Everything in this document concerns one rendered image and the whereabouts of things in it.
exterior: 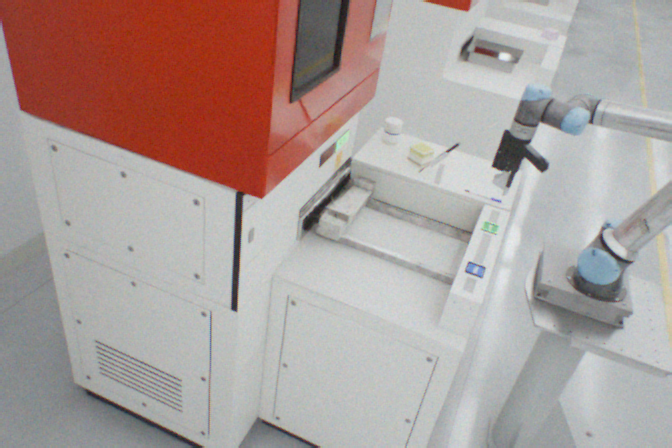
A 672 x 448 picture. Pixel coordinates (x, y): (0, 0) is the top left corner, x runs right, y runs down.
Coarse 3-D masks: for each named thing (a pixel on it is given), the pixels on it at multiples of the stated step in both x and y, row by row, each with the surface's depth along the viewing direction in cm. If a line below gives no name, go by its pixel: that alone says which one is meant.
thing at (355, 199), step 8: (352, 192) 209; (360, 192) 209; (368, 192) 210; (344, 200) 203; (352, 200) 204; (360, 200) 205; (368, 200) 210; (352, 208) 200; (360, 208) 203; (352, 216) 196; (344, 224) 191; (320, 232) 188; (328, 232) 187; (336, 232) 186; (336, 240) 187
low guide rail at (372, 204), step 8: (376, 208) 211; (384, 208) 210; (392, 208) 209; (392, 216) 210; (400, 216) 209; (408, 216) 207; (416, 216) 207; (416, 224) 208; (424, 224) 206; (432, 224) 205; (440, 224) 205; (440, 232) 205; (448, 232) 204; (456, 232) 203; (464, 232) 203; (464, 240) 203
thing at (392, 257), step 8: (344, 240) 190; (352, 240) 189; (360, 240) 190; (360, 248) 189; (368, 248) 188; (376, 248) 187; (384, 256) 187; (392, 256) 186; (400, 256) 186; (400, 264) 186; (408, 264) 185; (416, 264) 184; (424, 264) 184; (424, 272) 184; (432, 272) 182; (440, 272) 182; (440, 280) 183; (448, 280) 182
